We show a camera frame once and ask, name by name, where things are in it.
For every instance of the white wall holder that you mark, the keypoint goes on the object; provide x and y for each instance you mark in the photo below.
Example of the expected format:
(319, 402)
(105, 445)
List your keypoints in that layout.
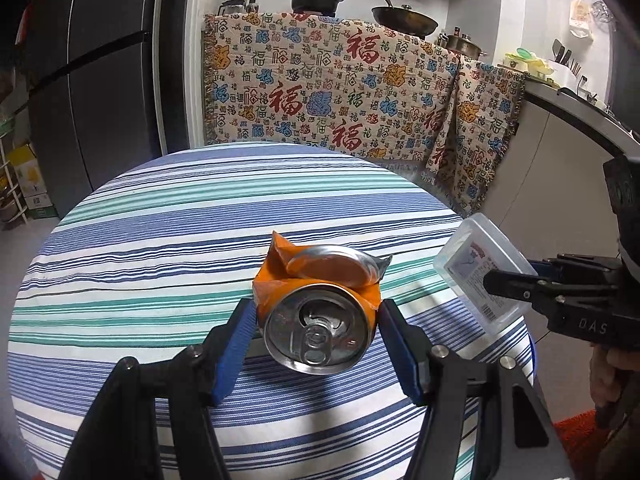
(581, 17)

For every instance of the red floor mat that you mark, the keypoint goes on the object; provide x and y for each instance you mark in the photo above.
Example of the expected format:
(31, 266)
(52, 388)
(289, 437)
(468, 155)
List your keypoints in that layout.
(582, 447)

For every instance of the white tiered rack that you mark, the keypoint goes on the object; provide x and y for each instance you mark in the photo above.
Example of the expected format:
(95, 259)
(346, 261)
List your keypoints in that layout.
(10, 185)

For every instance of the dark sauce bottle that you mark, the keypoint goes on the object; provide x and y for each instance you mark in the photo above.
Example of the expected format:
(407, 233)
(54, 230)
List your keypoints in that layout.
(252, 6)

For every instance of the kitchen counter cabinet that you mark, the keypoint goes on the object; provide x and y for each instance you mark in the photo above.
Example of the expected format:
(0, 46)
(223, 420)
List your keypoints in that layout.
(555, 160)

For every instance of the yellow-cap oil bottle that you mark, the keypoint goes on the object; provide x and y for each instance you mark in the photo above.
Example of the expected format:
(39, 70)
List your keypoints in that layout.
(241, 1)

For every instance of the red hanging item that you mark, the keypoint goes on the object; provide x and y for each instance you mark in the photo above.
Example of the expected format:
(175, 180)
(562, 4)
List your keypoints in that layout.
(22, 22)

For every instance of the black wok with lid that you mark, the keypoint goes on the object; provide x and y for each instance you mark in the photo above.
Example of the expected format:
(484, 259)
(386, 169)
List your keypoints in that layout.
(405, 19)

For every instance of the dark grey refrigerator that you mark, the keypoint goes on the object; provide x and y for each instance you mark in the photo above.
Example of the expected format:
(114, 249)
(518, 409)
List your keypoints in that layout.
(100, 85)

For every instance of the clear plastic box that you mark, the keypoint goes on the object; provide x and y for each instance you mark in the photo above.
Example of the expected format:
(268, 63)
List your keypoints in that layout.
(470, 260)

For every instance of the white knife block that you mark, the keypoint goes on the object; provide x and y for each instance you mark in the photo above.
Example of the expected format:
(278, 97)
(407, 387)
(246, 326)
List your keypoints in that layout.
(565, 67)

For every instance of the striped tablecloth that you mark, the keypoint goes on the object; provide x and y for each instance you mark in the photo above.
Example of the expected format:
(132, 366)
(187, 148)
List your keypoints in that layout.
(175, 240)

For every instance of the yellow cardboard box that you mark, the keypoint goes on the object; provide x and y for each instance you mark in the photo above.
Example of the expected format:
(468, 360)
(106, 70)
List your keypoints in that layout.
(32, 180)

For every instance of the crushed orange can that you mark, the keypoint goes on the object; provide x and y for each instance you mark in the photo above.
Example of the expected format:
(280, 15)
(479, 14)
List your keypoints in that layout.
(315, 330)

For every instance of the person's right hand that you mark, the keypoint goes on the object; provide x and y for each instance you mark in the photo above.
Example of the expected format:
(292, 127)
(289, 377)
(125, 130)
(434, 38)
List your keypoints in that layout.
(617, 380)

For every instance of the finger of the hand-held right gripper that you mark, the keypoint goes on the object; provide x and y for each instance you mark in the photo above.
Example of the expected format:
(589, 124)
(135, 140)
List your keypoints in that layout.
(510, 287)
(550, 266)

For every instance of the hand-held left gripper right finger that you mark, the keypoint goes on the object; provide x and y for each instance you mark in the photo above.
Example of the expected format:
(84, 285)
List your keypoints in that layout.
(400, 355)

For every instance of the green yellow food containers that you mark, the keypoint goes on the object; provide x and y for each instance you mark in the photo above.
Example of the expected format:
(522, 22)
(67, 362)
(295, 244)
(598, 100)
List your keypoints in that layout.
(525, 65)

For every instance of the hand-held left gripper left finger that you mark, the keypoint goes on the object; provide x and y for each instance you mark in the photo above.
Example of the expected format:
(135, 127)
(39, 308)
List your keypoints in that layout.
(235, 355)

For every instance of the steel pot with lid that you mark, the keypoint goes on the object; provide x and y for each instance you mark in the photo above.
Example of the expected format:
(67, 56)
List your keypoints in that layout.
(462, 46)

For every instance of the narrow printed blanket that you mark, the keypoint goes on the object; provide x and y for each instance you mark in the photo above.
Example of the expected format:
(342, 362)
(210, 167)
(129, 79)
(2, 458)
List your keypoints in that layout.
(475, 135)

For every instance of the black clay pot orange lid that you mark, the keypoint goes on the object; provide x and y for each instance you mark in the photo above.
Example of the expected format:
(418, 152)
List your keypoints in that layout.
(315, 0)

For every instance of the large printed blanket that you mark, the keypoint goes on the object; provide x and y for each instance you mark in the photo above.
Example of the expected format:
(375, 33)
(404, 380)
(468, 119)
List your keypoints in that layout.
(325, 85)

